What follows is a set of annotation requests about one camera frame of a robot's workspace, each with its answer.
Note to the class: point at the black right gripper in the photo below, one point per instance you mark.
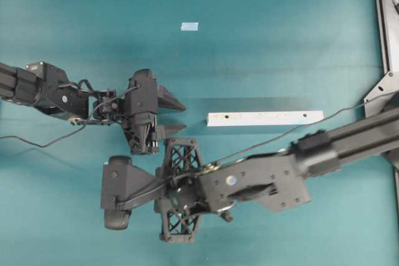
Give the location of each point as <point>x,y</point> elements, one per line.
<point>183,204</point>

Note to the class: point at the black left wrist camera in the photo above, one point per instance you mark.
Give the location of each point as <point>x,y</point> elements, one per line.
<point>144,97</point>

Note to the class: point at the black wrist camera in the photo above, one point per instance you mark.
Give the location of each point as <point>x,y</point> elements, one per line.
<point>124,188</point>
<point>144,97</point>

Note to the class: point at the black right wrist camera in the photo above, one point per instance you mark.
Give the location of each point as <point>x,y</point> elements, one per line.
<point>124,188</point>

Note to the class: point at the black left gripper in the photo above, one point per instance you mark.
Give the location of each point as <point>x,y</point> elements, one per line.
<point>140,118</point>

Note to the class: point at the black metal frame stand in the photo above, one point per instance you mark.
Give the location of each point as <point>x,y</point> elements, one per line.
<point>387,15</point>

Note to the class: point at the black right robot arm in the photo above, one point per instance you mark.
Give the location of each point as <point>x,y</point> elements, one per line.
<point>275,180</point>

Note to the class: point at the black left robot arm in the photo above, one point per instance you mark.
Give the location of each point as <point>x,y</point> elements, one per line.
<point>48,89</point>

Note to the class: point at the light blue tape strip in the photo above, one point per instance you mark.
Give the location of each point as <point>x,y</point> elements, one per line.
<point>189,26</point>

